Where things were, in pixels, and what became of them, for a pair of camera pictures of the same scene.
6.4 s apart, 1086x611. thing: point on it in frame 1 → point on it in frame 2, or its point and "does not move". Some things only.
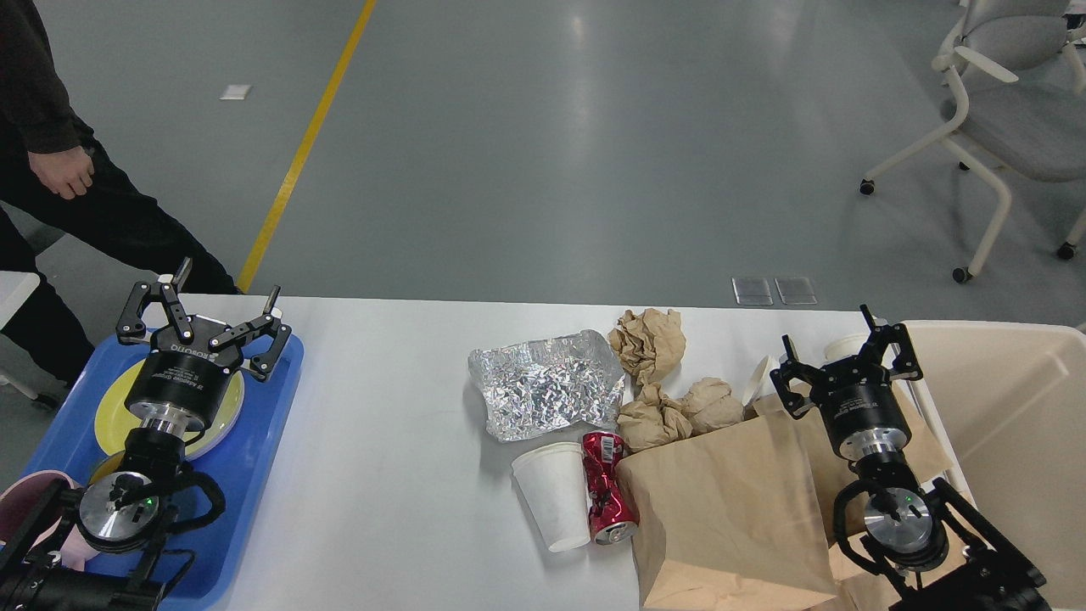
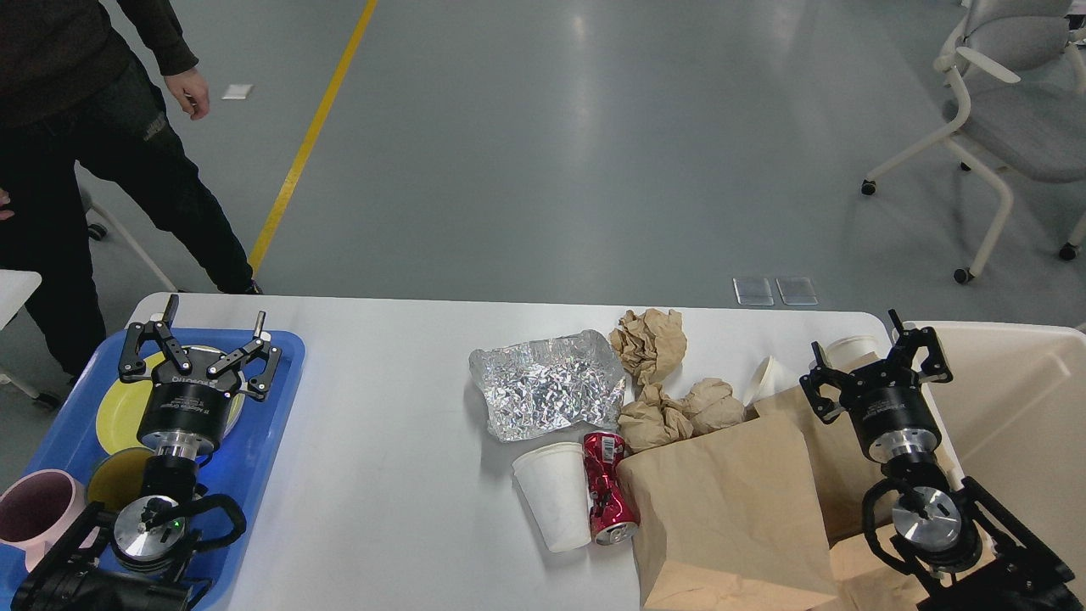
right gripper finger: (792, 367) → (826, 409)
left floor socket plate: (752, 291) does not move
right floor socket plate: (796, 291) does not move
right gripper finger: (906, 361) → (935, 366)
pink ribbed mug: (19, 496) does not move
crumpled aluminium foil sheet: (540, 388) does not move
